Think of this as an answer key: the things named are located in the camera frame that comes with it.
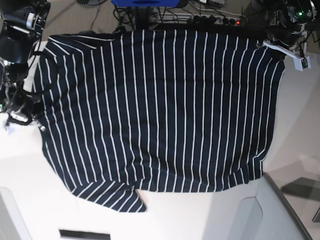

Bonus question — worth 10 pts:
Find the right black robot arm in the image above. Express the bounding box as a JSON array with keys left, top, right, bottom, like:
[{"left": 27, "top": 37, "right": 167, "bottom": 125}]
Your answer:
[{"left": 0, "top": 0, "right": 54, "bottom": 126}]

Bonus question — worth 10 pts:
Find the grey robot base cover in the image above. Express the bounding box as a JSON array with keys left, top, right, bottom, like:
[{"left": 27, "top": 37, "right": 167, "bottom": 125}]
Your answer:
[
  {"left": 235, "top": 174, "right": 312, "bottom": 240},
  {"left": 0, "top": 187, "right": 32, "bottom": 240}
]

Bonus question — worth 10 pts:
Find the black power strip red light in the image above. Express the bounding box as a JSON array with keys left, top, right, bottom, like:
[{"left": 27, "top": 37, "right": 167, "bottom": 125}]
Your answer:
[{"left": 187, "top": 15, "right": 246, "bottom": 27}]

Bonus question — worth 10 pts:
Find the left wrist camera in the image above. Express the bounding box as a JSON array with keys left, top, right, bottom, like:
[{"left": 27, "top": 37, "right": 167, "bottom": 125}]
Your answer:
[{"left": 301, "top": 56, "right": 311, "bottom": 70}]

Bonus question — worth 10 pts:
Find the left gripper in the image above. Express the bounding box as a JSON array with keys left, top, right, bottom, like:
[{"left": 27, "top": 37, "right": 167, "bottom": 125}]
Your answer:
[{"left": 263, "top": 24, "right": 308, "bottom": 71}]

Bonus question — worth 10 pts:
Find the navy white striped t-shirt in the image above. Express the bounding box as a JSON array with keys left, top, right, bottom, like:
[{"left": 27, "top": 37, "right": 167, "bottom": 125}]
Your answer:
[{"left": 33, "top": 30, "right": 285, "bottom": 213}]

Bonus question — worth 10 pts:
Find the black table leg post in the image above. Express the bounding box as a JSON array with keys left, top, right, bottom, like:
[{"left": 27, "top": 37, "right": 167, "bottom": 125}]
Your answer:
[{"left": 133, "top": 7, "right": 152, "bottom": 31}]

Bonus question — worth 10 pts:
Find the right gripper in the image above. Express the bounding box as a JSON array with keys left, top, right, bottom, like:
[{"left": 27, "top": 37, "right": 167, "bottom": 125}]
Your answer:
[{"left": 0, "top": 97, "right": 41, "bottom": 127}]

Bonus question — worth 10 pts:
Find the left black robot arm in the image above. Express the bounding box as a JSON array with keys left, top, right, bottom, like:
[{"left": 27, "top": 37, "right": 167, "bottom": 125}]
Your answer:
[{"left": 262, "top": 0, "right": 320, "bottom": 71}]

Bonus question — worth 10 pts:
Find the blue box with oval hole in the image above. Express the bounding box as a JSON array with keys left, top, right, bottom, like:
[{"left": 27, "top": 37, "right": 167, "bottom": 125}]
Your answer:
[{"left": 111, "top": 0, "right": 180, "bottom": 8}]

